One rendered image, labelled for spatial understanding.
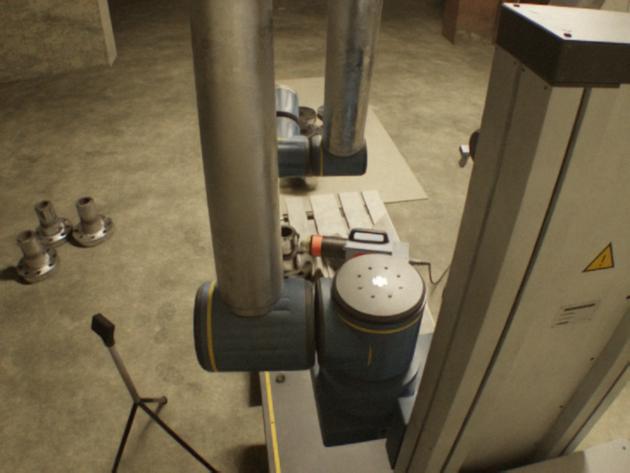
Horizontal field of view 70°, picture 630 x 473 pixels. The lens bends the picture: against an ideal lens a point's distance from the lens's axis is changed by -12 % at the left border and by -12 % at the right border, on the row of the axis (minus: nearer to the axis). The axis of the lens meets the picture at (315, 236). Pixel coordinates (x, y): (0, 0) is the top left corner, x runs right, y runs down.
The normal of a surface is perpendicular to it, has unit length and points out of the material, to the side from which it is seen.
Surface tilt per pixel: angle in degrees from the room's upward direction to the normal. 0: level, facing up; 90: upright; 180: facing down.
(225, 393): 0
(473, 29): 90
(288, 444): 0
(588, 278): 90
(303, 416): 0
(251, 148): 81
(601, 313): 90
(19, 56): 90
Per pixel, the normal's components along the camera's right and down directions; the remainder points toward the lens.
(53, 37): 0.15, 0.63
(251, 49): 0.53, 0.42
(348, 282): -0.11, -0.76
